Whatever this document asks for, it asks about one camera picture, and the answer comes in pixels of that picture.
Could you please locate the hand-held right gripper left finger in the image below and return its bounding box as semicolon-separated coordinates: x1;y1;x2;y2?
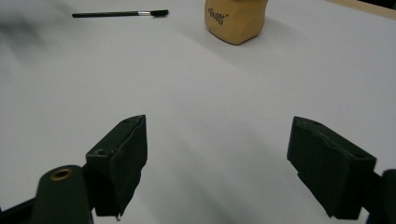
84;114;149;221

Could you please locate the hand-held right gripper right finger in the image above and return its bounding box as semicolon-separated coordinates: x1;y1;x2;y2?
286;116;377;220

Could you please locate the black makeup brush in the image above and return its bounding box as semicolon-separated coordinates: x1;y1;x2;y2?
71;8;169;19

